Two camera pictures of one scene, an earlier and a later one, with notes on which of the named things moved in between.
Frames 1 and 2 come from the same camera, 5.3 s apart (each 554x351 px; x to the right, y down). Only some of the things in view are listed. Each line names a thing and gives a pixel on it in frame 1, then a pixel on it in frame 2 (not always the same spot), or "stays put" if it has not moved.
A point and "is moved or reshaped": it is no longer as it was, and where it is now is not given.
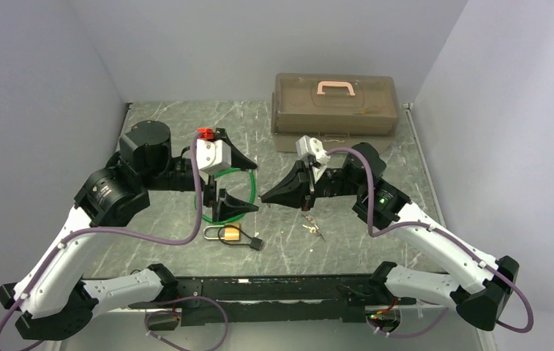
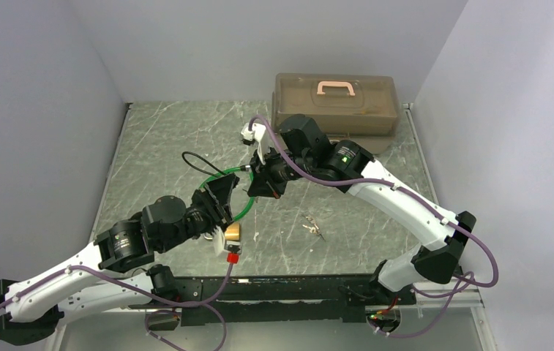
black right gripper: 297,189 to 264,183
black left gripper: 227,205 to 217,203
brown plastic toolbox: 340,110 stays put
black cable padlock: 255,243 is moved or reshaped
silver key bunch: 315,229 stays put
